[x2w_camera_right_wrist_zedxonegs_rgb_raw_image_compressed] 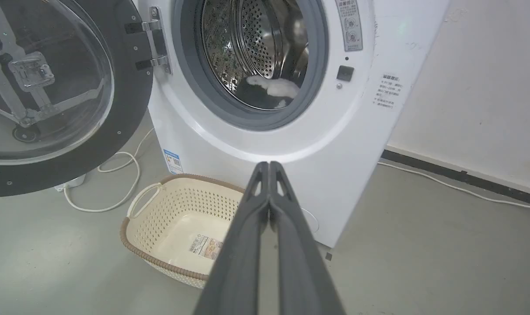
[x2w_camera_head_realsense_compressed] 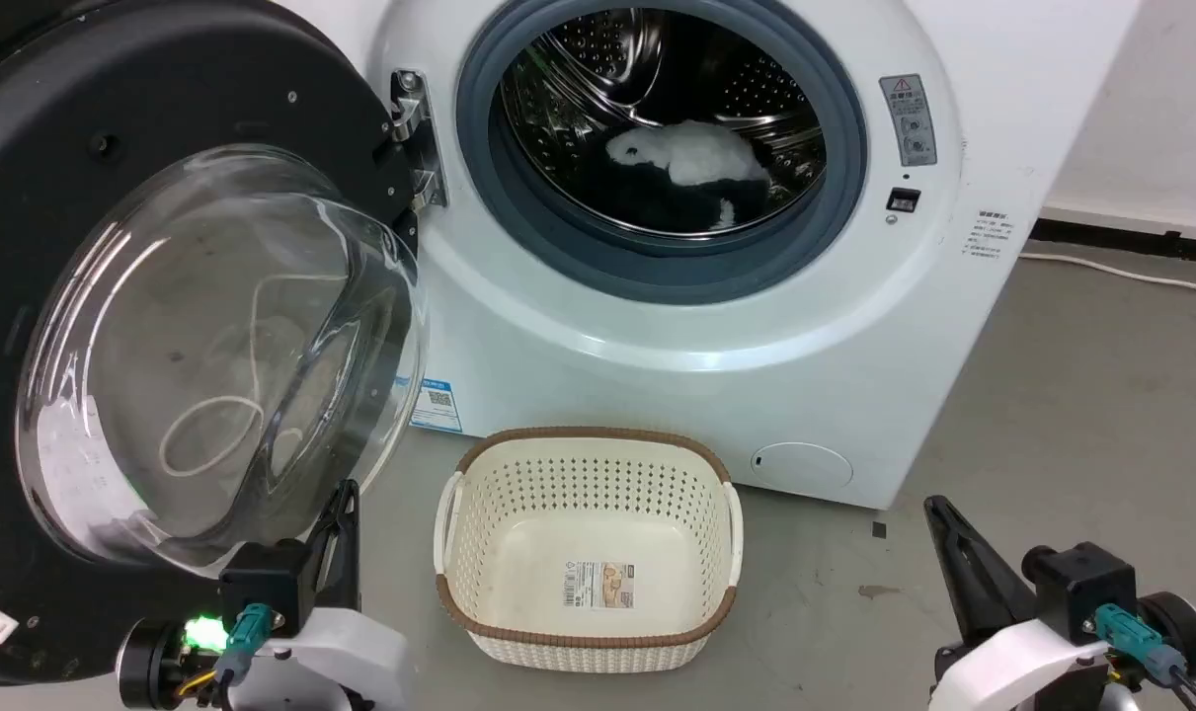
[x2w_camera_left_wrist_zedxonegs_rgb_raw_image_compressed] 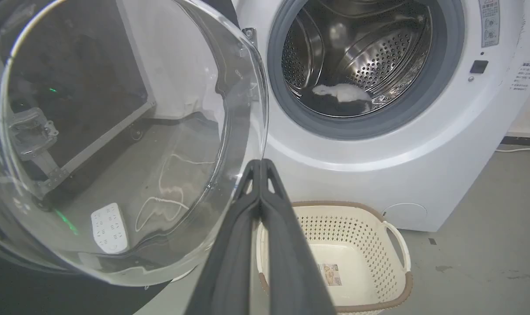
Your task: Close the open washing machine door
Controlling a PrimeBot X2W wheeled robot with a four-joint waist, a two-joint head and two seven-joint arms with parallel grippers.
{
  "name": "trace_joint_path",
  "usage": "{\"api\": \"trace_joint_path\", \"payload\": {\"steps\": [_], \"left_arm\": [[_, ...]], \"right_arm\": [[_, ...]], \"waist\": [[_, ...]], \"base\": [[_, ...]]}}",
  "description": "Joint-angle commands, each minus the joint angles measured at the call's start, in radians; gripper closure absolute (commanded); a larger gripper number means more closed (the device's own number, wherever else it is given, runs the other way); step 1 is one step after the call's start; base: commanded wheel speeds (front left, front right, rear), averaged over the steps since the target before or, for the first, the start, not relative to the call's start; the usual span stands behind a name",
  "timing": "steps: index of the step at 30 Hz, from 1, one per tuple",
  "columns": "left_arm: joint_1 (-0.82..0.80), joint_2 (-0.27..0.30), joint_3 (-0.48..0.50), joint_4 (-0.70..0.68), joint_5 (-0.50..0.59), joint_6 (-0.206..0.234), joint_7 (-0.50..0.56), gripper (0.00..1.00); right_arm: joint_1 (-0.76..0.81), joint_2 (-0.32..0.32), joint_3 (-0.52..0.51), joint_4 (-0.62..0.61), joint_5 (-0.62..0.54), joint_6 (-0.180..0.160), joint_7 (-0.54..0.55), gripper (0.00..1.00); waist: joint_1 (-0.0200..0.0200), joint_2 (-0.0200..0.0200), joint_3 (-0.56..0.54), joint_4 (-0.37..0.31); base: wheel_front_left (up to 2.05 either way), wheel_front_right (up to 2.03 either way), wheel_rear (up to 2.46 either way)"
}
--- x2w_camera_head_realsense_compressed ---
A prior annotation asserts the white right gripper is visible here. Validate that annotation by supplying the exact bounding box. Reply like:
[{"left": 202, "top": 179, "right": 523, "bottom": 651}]
[{"left": 923, "top": 495, "right": 1117, "bottom": 711}]

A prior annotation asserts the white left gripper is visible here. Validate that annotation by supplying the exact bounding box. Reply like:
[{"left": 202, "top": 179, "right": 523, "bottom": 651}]
[{"left": 230, "top": 479, "right": 413, "bottom": 711}]

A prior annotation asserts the black washing machine door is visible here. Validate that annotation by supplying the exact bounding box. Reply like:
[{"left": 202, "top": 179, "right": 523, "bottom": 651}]
[{"left": 0, "top": 0, "right": 431, "bottom": 687}]

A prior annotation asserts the white front-load washing machine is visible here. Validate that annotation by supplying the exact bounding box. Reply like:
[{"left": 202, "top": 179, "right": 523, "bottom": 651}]
[{"left": 356, "top": 0, "right": 1147, "bottom": 512}]

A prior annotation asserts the metal door hinge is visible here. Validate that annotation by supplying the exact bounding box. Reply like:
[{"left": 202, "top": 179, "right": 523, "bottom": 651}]
[{"left": 390, "top": 69, "right": 450, "bottom": 211}]

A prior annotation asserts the blue and white energy sticker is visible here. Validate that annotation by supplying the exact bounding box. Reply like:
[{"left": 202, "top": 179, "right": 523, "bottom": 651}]
[{"left": 395, "top": 375, "right": 463, "bottom": 435}]

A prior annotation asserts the round white filter cover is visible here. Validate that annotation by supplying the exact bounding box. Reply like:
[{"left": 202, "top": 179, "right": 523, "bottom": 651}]
[{"left": 753, "top": 441, "right": 855, "bottom": 491}]

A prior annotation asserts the cream laundry basket brown rim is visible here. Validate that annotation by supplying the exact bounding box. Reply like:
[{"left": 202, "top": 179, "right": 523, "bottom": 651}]
[{"left": 434, "top": 427, "right": 745, "bottom": 674}]

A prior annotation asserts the product label sticker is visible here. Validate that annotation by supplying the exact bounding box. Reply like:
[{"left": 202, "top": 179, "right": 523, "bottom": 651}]
[{"left": 562, "top": 561, "right": 636, "bottom": 609}]

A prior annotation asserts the small printed text label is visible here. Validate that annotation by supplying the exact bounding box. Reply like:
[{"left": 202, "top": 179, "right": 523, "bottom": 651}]
[{"left": 963, "top": 209, "right": 1016, "bottom": 261}]

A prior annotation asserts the black baseboard strip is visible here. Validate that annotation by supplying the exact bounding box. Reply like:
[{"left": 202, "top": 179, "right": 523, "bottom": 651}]
[{"left": 1030, "top": 217, "right": 1196, "bottom": 266}]

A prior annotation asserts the dark garment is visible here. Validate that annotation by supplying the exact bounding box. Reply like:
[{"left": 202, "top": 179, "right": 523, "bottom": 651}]
[{"left": 583, "top": 158, "right": 788, "bottom": 239}]

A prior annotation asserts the grey warning sticker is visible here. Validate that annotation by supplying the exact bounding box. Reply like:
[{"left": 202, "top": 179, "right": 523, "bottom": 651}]
[{"left": 879, "top": 74, "right": 939, "bottom": 169}]

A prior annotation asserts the white fluffy garment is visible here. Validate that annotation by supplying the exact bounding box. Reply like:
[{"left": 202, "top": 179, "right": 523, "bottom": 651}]
[{"left": 605, "top": 120, "right": 771, "bottom": 230}]

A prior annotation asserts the stainless steel drum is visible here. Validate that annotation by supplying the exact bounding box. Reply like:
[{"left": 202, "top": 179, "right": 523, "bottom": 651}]
[{"left": 499, "top": 0, "right": 828, "bottom": 238}]

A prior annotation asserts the teal left cable connector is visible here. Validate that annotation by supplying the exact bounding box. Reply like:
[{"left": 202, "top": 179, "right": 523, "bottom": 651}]
[{"left": 217, "top": 602, "right": 275, "bottom": 684}]

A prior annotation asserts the teal cable connector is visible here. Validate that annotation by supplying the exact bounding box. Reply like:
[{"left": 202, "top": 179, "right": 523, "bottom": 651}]
[
  {"left": 217, "top": 602, "right": 275, "bottom": 684},
  {"left": 1094, "top": 604, "right": 1188, "bottom": 687}
]

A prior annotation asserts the teal right cable connector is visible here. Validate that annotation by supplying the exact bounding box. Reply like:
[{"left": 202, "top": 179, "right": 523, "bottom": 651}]
[{"left": 1094, "top": 604, "right": 1188, "bottom": 687}]

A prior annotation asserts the white floor cable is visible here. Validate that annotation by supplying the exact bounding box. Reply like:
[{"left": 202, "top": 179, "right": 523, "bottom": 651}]
[{"left": 1017, "top": 252, "right": 1196, "bottom": 297}]

